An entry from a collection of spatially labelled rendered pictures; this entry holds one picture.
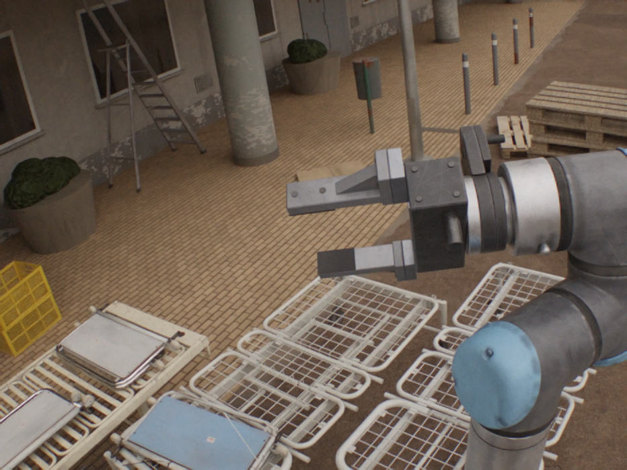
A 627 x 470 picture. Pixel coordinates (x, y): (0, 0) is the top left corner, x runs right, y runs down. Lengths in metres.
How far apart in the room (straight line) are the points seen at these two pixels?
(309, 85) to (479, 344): 9.89
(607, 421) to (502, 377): 3.11
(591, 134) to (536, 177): 4.46
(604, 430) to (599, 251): 3.01
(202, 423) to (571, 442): 2.04
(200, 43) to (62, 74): 2.74
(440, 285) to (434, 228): 4.08
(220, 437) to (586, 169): 2.49
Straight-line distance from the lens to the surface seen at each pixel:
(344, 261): 0.60
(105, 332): 3.65
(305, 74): 10.24
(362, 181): 0.46
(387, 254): 0.60
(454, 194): 0.48
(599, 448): 3.44
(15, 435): 3.22
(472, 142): 0.55
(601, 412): 3.63
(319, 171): 6.88
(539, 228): 0.52
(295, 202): 0.48
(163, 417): 3.05
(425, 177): 0.49
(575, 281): 0.58
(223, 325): 4.51
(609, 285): 0.57
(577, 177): 0.53
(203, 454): 2.81
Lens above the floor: 2.61
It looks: 27 degrees down
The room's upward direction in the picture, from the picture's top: 9 degrees counter-clockwise
